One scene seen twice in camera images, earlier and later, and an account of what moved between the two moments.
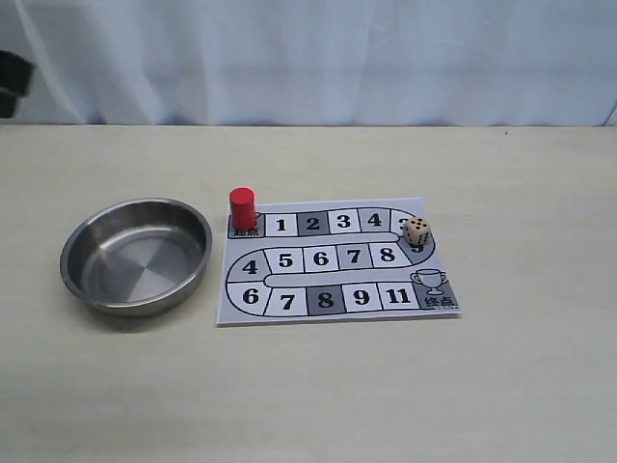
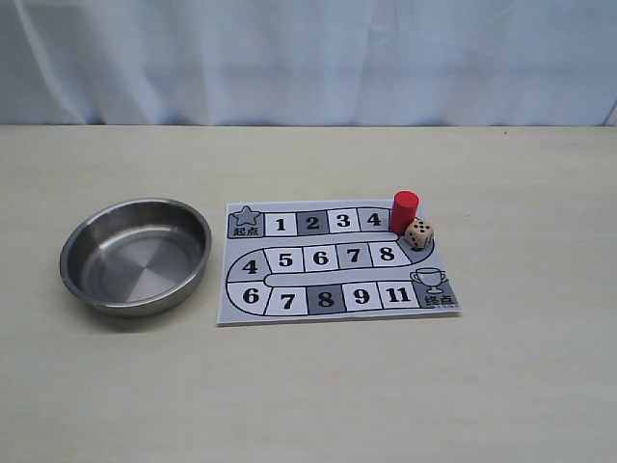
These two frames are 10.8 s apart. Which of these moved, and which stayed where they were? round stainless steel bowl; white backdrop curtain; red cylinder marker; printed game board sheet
Moved: red cylinder marker
Stayed: printed game board sheet; white backdrop curtain; round stainless steel bowl
